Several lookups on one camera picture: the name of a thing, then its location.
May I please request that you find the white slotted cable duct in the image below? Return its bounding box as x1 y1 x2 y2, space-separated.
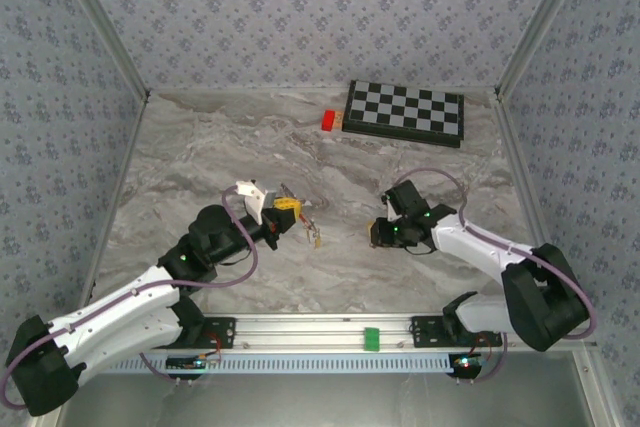
115 349 457 376

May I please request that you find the black and white chessboard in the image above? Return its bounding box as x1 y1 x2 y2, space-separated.
341 79 465 149

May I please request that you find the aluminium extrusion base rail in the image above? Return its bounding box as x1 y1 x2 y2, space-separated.
233 314 414 351

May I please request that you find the aluminium frame corner post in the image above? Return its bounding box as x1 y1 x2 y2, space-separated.
494 0 596 99

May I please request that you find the small circuit board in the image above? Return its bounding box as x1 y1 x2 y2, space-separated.
449 352 484 378
166 354 209 373

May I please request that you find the aluminium table side rail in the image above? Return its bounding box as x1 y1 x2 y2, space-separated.
79 90 152 301
492 88 549 248

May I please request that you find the red wire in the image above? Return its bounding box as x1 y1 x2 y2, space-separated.
205 330 225 364
472 335 503 363

